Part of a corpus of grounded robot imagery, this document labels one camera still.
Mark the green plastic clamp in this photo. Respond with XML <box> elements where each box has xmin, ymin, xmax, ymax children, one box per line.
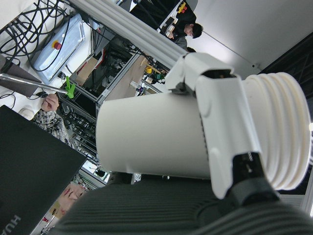
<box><xmin>64</xmin><ymin>75</ymin><xmax>77</xmax><ymax>99</ymax></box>

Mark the bystander bare hand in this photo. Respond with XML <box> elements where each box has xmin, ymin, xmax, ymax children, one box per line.
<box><xmin>40</xmin><ymin>94</ymin><xmax>61</xmax><ymax>112</ymax></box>

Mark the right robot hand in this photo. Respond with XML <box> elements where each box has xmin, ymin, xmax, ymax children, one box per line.
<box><xmin>48</xmin><ymin>52</ymin><xmax>313</xmax><ymax>235</ymax></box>

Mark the person in black jacket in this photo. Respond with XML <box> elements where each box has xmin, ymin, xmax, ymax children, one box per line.
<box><xmin>168</xmin><ymin>0</ymin><xmax>204</xmax><ymax>49</ymax></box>

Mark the dark grey flat board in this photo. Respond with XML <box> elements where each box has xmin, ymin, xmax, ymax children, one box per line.
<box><xmin>0</xmin><ymin>54</ymin><xmax>43</xmax><ymax>97</ymax></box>

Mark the patterned sleeve forearm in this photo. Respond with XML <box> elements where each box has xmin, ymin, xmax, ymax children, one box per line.
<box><xmin>32</xmin><ymin>109</ymin><xmax>74</xmax><ymax>149</ymax></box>

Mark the teach pendant with red button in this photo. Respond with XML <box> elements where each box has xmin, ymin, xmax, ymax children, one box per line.
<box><xmin>31</xmin><ymin>12</ymin><xmax>86</xmax><ymax>83</ymax></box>

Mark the cardboard box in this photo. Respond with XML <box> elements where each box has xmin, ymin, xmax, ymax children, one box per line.
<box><xmin>76</xmin><ymin>57</ymin><xmax>98</xmax><ymax>86</ymax></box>

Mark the black laptop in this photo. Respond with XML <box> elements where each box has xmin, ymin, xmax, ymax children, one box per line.
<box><xmin>0</xmin><ymin>104</ymin><xmax>88</xmax><ymax>235</ymax></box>

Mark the silver metal rod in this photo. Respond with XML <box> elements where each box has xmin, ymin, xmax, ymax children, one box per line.
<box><xmin>0</xmin><ymin>72</ymin><xmax>69</xmax><ymax>95</ymax></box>

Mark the aluminium profile rail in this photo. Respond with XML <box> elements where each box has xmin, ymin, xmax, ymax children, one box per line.
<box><xmin>69</xmin><ymin>0</ymin><xmax>189</xmax><ymax>71</ymax></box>

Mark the black cable tangle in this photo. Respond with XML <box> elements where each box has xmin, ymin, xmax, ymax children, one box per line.
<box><xmin>0</xmin><ymin>0</ymin><xmax>72</xmax><ymax>61</ymax></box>

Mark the white paper cup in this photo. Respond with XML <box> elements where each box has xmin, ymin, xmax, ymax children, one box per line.
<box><xmin>95</xmin><ymin>72</ymin><xmax>313</xmax><ymax>191</ymax></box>

